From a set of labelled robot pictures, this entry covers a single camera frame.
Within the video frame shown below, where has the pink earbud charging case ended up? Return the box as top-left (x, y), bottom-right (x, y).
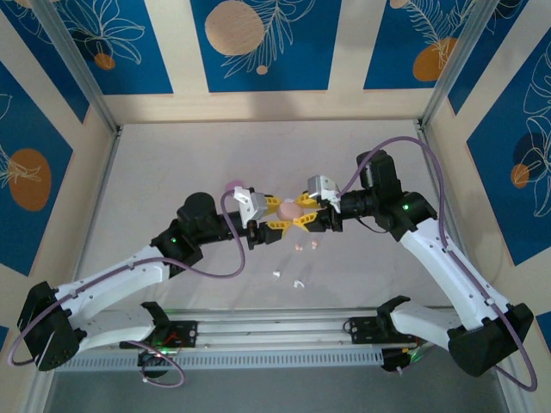
top-left (275, 200), bottom-right (303, 224)

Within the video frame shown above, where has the blue panel dark blue circle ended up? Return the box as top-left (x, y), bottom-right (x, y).
top-left (467, 40), bottom-right (551, 267)

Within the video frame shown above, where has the blue panel fern orange circle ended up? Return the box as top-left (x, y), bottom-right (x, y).
top-left (363, 0), bottom-right (474, 91)

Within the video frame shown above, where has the blue panel large peach circle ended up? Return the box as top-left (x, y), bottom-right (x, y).
top-left (190, 0), bottom-right (344, 94)

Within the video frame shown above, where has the blue panel large orange circle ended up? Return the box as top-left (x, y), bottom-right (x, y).
top-left (0, 62), bottom-right (74, 277)

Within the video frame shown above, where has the thin black gripper wire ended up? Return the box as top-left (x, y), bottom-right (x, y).
top-left (359, 213), bottom-right (391, 236)

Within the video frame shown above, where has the aluminium table edge rail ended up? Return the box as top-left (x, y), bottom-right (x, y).
top-left (25, 126), bottom-right (124, 413)
top-left (416, 122), bottom-right (533, 413)

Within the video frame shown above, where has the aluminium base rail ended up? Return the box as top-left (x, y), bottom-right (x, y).
top-left (85, 305), bottom-right (457, 350)

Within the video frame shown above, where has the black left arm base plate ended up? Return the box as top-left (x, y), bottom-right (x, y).
top-left (119, 318), bottom-right (200, 350)

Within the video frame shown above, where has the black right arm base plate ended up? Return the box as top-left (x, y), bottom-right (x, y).
top-left (344, 316), bottom-right (425, 346)

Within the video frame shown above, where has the grey slotted cable duct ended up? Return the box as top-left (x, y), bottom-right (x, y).
top-left (53, 347), bottom-right (385, 371)

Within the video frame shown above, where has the aluminium corner post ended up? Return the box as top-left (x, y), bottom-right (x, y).
top-left (416, 0), bottom-right (503, 133)
top-left (29, 0), bottom-right (124, 137)

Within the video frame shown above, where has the blue floral wall panel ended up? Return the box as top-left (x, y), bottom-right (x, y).
top-left (0, 8), bottom-right (90, 125)
top-left (55, 0), bottom-right (175, 96)
top-left (447, 0), bottom-right (533, 117)

